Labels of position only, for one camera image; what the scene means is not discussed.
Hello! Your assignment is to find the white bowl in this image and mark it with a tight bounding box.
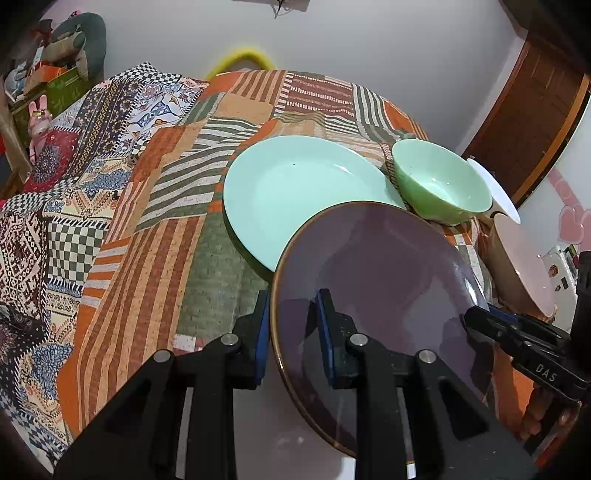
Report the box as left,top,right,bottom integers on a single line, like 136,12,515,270
467,157,521,224

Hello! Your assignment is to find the mint green plate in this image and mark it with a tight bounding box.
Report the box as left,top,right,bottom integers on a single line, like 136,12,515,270
222,135,406,271

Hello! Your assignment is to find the white box with magnets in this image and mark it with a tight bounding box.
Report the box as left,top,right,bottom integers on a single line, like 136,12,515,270
542,245,578,294

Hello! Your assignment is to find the purple ceramic plate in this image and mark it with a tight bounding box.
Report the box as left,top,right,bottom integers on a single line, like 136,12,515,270
271,202,493,455

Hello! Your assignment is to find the brown wooden door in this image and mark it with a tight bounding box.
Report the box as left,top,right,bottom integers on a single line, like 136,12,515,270
464,35,590,205

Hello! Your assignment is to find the pink rabbit toy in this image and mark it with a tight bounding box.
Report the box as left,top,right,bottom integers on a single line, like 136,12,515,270
28,94,53,165

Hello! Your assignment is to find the white wardrobe with hearts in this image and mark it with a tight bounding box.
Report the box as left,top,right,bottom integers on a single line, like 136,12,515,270
519,107,590,331

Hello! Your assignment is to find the checkered patterned bed quilt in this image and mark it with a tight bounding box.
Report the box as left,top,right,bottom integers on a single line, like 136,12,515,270
1,62,207,471

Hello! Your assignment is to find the orange striped patchwork tablecloth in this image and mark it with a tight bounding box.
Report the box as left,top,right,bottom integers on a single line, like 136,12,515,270
57,70,425,433

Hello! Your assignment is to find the pink beige bowl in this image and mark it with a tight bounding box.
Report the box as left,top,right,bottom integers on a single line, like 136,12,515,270
485,214,555,320

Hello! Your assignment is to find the mint green bowl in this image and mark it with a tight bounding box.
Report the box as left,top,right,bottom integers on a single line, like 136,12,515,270
392,139,493,226

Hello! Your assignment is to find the green storage box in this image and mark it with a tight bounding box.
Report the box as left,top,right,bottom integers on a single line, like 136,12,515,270
9,67,92,118

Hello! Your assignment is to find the grey green plush toy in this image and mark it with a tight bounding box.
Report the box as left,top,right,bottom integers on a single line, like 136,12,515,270
41,12,106,81

